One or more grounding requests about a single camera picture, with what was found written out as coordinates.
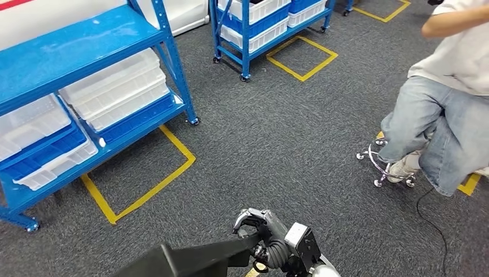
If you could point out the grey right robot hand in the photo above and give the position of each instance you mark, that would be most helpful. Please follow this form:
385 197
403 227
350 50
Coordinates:
273 227

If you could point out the black plastic panel part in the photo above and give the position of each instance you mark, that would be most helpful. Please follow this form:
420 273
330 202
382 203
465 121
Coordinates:
198 260

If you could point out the person's forearm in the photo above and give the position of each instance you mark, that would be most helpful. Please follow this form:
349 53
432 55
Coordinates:
454 21

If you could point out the blue metal shelf rack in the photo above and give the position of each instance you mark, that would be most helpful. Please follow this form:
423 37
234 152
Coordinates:
245 57
76 49
348 5

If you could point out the person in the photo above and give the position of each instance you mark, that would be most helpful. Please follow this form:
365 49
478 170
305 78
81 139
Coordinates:
450 57

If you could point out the white car with red stripe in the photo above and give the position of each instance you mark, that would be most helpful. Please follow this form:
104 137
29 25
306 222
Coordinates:
57 19

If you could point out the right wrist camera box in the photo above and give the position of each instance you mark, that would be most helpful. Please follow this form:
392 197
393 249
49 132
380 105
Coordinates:
301 244

